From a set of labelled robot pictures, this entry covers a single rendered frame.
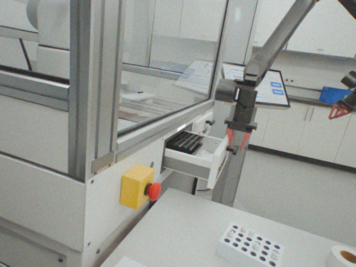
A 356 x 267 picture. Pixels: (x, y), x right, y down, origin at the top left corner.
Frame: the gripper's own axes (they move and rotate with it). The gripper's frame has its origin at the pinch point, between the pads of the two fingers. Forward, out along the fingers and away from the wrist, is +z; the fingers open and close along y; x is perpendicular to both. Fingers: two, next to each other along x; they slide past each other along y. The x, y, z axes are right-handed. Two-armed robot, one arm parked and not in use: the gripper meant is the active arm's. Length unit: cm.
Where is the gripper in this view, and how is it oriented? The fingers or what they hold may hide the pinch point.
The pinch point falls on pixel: (235, 147)
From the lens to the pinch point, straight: 82.2
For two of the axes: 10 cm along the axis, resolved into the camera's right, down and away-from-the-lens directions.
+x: -3.3, 2.2, -9.2
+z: -1.4, 9.5, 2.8
